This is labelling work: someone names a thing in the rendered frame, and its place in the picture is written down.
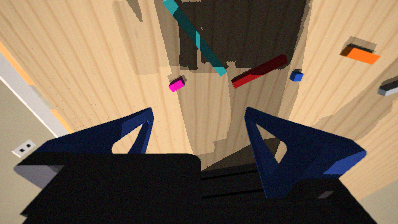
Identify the small blue block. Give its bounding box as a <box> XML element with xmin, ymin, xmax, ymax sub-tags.
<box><xmin>289</xmin><ymin>71</ymin><xmax>304</xmax><ymax>82</ymax></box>

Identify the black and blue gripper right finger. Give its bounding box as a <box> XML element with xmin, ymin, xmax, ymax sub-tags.
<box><xmin>244</xmin><ymin>107</ymin><xmax>367</xmax><ymax>198</ymax></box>

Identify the magenta rod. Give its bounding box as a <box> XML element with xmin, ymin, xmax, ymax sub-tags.
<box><xmin>169</xmin><ymin>78</ymin><xmax>185</xmax><ymax>92</ymax></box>

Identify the turquoise rod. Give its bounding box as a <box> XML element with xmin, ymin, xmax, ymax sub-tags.
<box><xmin>163</xmin><ymin>0</ymin><xmax>226</xmax><ymax>76</ymax></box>

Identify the red rod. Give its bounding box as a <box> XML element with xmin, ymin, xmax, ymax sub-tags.
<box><xmin>231</xmin><ymin>54</ymin><xmax>287</xmax><ymax>88</ymax></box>

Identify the orange rod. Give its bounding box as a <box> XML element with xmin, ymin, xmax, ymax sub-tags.
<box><xmin>340</xmin><ymin>47</ymin><xmax>380</xmax><ymax>64</ymax></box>

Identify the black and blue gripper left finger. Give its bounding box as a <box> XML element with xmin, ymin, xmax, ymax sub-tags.
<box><xmin>34</xmin><ymin>107</ymin><xmax>154</xmax><ymax>154</ymax></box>

